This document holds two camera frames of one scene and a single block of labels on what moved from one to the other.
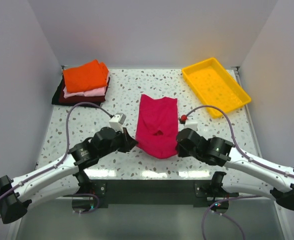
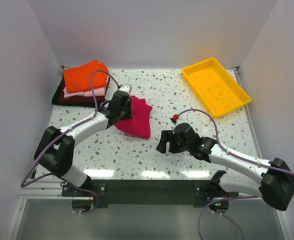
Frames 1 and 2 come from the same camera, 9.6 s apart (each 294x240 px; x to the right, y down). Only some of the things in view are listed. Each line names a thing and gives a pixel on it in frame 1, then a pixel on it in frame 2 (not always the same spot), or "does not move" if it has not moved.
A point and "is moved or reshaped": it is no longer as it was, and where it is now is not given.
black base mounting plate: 155,192 does not move
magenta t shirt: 157,126 is moved or reshaped
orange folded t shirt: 89,76 does not move
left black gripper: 130,142 -> 129,115
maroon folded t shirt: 83,99 does not move
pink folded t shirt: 98,92 does not move
